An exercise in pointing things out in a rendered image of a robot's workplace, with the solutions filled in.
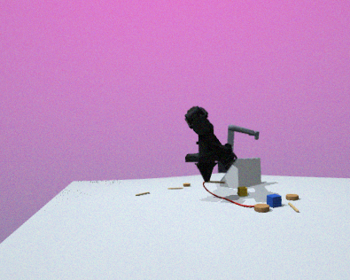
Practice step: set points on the yellow wooden block with hole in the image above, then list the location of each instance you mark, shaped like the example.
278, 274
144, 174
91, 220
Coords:
242, 191

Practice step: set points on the blue cube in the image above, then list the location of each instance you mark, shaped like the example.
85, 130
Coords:
274, 200

